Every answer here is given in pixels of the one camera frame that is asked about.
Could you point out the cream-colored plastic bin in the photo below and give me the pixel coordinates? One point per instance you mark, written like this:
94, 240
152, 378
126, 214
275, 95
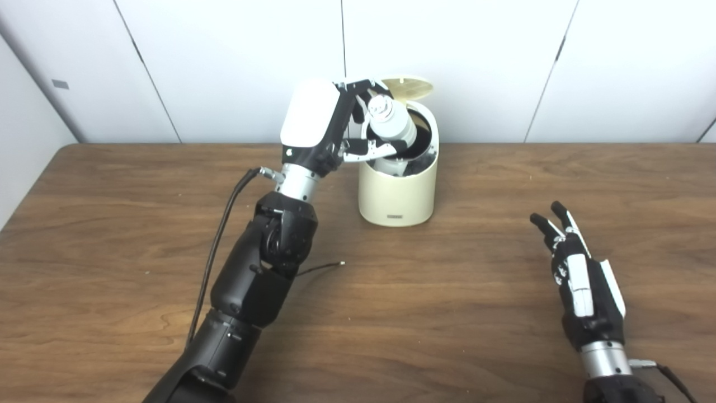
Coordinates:
397, 196

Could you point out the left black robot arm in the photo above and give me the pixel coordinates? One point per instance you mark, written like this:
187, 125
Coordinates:
251, 285

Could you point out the small white plastic bottle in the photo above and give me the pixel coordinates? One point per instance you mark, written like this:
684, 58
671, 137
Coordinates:
394, 124

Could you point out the cream round bin lid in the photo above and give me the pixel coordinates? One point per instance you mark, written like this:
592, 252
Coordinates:
408, 88

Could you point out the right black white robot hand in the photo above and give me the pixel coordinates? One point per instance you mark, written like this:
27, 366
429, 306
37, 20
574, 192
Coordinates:
582, 285

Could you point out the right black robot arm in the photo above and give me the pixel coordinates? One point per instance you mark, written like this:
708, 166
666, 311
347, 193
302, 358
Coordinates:
607, 364

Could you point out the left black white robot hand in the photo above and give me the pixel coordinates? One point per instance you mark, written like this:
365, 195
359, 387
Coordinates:
310, 115

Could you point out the black bin liner bag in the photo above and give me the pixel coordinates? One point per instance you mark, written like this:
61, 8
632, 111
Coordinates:
420, 140

